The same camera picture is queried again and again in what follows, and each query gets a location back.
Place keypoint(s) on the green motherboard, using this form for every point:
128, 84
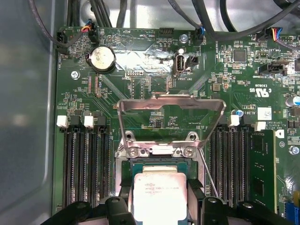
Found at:
211, 58

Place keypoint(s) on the installed RAM stick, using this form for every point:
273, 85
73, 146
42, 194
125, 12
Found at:
262, 168

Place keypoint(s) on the black grey PC case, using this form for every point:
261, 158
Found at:
23, 93

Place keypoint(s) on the CPU socket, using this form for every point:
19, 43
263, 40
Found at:
140, 152

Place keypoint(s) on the silver socket cover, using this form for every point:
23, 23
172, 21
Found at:
173, 100

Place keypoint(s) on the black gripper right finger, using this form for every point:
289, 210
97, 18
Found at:
195, 204

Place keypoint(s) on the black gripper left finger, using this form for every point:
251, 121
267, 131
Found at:
126, 204

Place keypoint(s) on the RAM slot black latches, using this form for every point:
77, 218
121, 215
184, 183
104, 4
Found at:
242, 164
105, 164
80, 164
215, 164

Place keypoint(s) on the silver Intel CPU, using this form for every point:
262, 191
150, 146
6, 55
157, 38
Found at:
160, 199

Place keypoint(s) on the silver internal USB port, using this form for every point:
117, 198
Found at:
180, 64

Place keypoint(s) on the blue expansion slot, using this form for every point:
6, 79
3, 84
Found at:
289, 213

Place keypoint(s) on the thin steel locking lever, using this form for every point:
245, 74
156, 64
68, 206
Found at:
210, 171

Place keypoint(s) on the silver coin battery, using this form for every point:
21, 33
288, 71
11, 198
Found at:
100, 58

